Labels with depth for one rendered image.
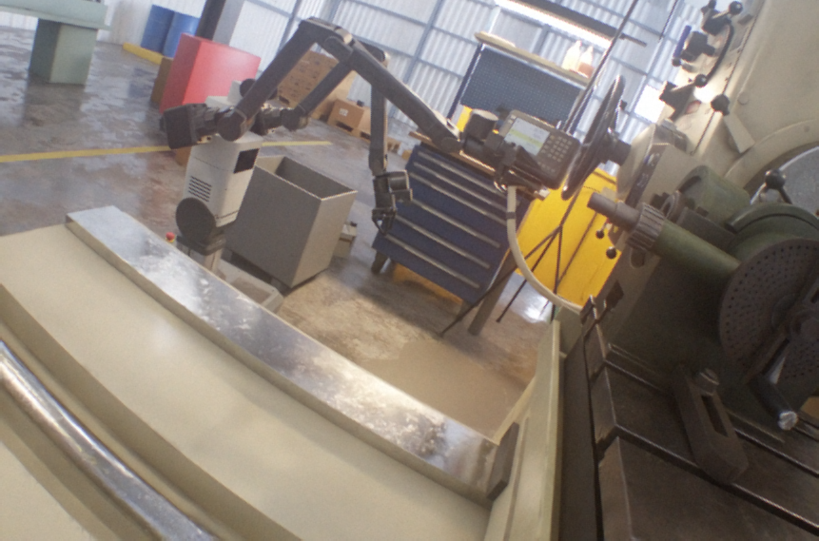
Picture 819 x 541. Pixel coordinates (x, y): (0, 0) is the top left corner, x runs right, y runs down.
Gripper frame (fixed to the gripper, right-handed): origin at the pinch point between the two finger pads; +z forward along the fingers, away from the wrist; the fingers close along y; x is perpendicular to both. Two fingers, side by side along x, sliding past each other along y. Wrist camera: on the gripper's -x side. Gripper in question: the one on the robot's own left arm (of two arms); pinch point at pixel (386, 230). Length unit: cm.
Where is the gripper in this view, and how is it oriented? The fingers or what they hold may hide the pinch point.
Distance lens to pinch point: 172.2
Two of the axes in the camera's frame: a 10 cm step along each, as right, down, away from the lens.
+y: 2.0, -2.7, 9.4
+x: -9.7, 0.7, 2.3
